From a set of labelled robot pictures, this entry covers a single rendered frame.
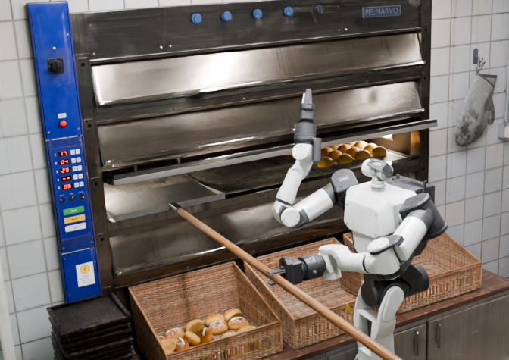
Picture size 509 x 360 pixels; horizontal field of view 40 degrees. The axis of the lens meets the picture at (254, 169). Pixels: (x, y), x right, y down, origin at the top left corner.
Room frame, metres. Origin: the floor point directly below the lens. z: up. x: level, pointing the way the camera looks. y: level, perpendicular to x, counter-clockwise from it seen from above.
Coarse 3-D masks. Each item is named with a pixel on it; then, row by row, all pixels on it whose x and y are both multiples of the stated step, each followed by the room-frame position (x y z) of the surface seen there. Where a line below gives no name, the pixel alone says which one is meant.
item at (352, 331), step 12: (192, 216) 2.91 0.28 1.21; (204, 228) 2.77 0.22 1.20; (216, 240) 2.66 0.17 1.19; (228, 240) 2.61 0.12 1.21; (240, 252) 2.48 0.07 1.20; (252, 264) 2.39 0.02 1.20; (276, 276) 2.25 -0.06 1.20; (288, 288) 2.17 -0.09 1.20; (300, 300) 2.11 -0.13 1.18; (312, 300) 2.06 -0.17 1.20; (324, 312) 1.98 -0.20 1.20; (336, 324) 1.92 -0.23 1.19; (348, 324) 1.89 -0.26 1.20; (360, 336) 1.83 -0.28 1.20; (372, 348) 1.77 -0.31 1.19; (384, 348) 1.75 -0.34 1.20
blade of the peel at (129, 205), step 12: (144, 192) 3.39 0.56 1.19; (156, 192) 3.38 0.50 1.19; (168, 192) 3.37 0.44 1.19; (180, 192) 3.36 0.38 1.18; (192, 192) 3.35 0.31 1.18; (204, 192) 3.35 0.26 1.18; (216, 192) 3.32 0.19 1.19; (108, 204) 3.22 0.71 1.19; (120, 204) 3.21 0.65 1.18; (132, 204) 3.20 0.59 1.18; (144, 204) 3.20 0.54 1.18; (156, 204) 3.19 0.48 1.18; (168, 204) 3.18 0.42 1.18; (180, 204) 3.13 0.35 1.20; (192, 204) 3.16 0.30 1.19; (120, 216) 2.99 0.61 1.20; (132, 216) 3.02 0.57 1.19
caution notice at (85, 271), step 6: (84, 264) 2.87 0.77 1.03; (90, 264) 2.88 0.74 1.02; (78, 270) 2.86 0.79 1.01; (84, 270) 2.87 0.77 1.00; (90, 270) 2.88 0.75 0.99; (78, 276) 2.86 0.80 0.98; (84, 276) 2.87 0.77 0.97; (90, 276) 2.88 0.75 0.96; (78, 282) 2.86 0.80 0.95; (84, 282) 2.87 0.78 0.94; (90, 282) 2.88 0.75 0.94
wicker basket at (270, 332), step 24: (144, 288) 3.01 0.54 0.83; (216, 288) 3.15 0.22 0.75; (240, 288) 3.16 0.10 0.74; (144, 312) 2.98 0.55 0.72; (168, 312) 3.02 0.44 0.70; (192, 312) 3.07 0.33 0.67; (216, 312) 3.12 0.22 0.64; (264, 312) 2.94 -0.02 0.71; (144, 336) 2.82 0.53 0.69; (216, 336) 2.97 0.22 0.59; (240, 336) 2.72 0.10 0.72; (264, 336) 2.78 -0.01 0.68
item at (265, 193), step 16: (400, 160) 3.78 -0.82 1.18; (416, 160) 3.79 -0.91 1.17; (320, 176) 3.54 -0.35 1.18; (240, 192) 3.33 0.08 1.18; (256, 192) 3.32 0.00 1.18; (272, 192) 3.35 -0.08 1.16; (192, 208) 3.15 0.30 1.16; (208, 208) 3.19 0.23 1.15; (112, 224) 2.97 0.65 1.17; (128, 224) 3.00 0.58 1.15
